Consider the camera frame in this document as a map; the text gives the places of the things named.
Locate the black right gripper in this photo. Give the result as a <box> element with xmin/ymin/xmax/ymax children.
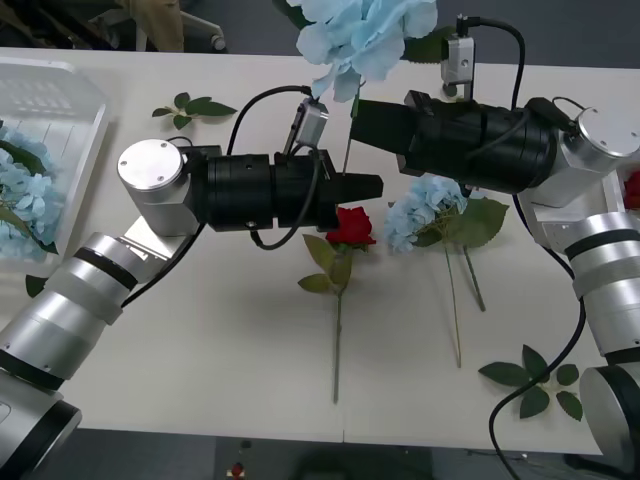
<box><xmin>350</xmin><ymin>91</ymin><xmax>484</xmax><ymax>184</ymax></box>

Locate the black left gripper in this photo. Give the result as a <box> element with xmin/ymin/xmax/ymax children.
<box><xmin>272</xmin><ymin>149</ymin><xmax>384</xmax><ymax>232</ymax></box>

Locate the pale blue flower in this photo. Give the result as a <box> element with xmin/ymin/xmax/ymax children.
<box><xmin>0</xmin><ymin>119</ymin><xmax>67</xmax><ymax>262</ymax></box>
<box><xmin>383</xmin><ymin>177</ymin><xmax>510</xmax><ymax>370</ymax></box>
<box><xmin>272</xmin><ymin>0</ymin><xmax>455</xmax><ymax>175</ymax></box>

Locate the red rose with green stem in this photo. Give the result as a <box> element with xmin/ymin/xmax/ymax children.
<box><xmin>298</xmin><ymin>205</ymin><xmax>377</xmax><ymax>404</ymax></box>

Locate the loose green leaf twig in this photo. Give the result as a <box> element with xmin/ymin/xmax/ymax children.
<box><xmin>478</xmin><ymin>344</ymin><xmax>584</xmax><ymax>422</ymax></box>
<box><xmin>152</xmin><ymin>92</ymin><xmax>238</xmax><ymax>131</ymax></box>
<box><xmin>25</xmin><ymin>274</ymin><xmax>49</xmax><ymax>300</ymax></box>

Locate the white office chair base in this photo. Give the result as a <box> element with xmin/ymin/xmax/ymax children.
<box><xmin>134</xmin><ymin>0</ymin><xmax>229</xmax><ymax>54</ymax></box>

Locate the shallow white ribbed box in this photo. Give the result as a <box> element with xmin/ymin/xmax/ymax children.
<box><xmin>0</xmin><ymin>56</ymin><xmax>120</xmax><ymax>281</ymax></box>

